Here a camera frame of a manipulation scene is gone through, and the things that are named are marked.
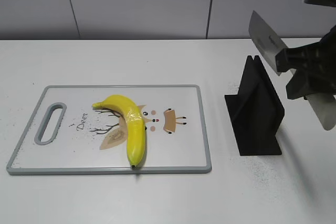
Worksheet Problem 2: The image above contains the black knife stand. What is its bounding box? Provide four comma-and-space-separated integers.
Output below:
224, 56, 285, 156

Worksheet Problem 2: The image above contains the white grey-rimmed cutting board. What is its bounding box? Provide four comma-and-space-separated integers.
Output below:
6, 84, 212, 175

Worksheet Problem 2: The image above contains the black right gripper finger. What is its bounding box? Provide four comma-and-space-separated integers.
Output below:
286, 69, 326, 100
275, 42, 322, 72

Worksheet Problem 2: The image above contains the white-handled kitchen knife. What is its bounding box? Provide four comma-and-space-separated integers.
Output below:
248, 11, 335, 131

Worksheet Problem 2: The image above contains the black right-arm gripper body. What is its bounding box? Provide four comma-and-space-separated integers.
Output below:
313, 26, 335, 94

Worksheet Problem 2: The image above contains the yellow plastic banana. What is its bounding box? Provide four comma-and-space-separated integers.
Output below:
92, 94, 146, 167

